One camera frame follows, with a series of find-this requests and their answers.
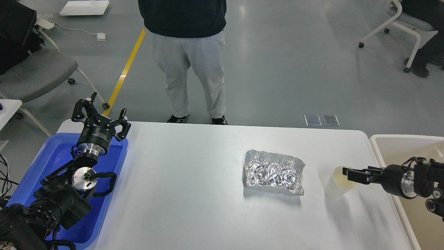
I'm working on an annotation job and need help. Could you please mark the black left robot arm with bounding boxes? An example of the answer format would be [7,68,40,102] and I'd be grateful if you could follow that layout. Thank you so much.
[1,92,131,250]

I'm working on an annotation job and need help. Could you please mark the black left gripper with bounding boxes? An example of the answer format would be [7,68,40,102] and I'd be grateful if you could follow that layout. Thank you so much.
[71,92,131,156]

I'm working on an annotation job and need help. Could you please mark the white flat box on floor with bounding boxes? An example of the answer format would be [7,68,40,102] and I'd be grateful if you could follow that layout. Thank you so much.
[60,0,110,16]

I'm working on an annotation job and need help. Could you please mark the beige plastic bin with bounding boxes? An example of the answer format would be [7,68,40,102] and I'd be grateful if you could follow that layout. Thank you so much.
[369,134,444,250]

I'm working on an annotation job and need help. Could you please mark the white paper cup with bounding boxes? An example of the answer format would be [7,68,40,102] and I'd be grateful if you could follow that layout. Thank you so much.
[324,166,358,198]

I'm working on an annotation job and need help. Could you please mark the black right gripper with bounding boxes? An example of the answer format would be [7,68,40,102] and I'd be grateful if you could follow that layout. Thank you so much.
[342,164,417,199]

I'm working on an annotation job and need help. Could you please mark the white power adapter with cable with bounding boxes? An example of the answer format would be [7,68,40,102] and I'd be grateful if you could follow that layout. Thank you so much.
[54,23,109,41]

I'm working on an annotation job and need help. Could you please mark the standing person grey trousers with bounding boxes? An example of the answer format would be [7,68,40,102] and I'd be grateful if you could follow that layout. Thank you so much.
[138,0,228,125]

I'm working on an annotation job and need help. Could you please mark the white office chair right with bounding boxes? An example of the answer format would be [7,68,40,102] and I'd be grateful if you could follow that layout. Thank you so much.
[359,0,438,73]

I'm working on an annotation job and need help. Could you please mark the grey office chair left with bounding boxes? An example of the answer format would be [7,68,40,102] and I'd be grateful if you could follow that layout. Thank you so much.
[0,14,110,136]

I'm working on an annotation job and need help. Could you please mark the white side table corner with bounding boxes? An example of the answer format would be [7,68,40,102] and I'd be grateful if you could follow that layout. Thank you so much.
[0,99,22,130]

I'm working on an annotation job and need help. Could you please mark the blue plastic bin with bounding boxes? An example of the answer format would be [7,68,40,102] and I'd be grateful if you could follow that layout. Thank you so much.
[6,133,128,244]

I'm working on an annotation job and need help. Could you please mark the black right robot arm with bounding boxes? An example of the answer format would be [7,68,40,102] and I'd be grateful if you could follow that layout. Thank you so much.
[341,157,444,217]

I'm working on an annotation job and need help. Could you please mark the right metal floor plate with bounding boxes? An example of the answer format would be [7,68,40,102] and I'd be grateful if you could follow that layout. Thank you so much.
[322,115,340,127]

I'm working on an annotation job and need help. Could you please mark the metal floor plate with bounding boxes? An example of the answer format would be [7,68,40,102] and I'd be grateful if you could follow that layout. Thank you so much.
[304,115,322,127]
[322,115,340,127]

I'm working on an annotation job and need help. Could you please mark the crumpled aluminium foil tray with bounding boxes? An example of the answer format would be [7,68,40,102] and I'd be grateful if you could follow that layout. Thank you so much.
[243,149,306,196]

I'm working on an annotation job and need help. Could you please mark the left metal floor plate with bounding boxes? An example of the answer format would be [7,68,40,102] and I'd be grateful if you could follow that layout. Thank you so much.
[304,115,322,127]

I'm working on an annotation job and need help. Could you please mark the seated person in black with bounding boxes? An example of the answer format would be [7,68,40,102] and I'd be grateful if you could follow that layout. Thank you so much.
[401,0,444,78]

